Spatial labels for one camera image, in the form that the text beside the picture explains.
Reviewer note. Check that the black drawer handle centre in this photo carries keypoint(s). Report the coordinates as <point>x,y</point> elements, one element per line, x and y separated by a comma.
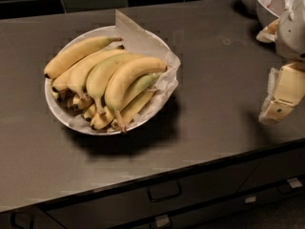
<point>164,191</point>

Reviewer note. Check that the black drawer handle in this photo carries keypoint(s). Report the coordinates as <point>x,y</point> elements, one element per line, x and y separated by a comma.
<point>164,191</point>
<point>21,220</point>

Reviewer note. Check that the small banana bottom left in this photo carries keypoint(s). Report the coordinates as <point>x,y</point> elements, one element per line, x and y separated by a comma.
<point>76,103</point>

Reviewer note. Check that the greenish banana underneath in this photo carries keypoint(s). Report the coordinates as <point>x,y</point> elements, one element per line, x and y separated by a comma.
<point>99,122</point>

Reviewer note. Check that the drawer handle right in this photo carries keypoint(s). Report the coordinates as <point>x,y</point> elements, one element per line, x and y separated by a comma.
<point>290,186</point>

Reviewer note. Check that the white paper liner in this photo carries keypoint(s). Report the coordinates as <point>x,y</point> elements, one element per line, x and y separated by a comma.
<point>136,39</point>

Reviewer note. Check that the lowest yellow banana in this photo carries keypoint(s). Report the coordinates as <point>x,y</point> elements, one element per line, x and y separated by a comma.
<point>135,106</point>

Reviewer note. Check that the white banana bowl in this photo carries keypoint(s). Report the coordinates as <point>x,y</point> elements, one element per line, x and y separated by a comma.
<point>70,118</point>

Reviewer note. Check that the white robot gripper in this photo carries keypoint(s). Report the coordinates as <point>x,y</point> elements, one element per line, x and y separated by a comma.
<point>292,35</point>

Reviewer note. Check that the drawer handle bottom centre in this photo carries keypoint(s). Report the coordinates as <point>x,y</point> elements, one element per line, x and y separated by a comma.
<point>161,222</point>

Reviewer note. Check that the black drawer handle left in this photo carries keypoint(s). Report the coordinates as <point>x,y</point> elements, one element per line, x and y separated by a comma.
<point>21,220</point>

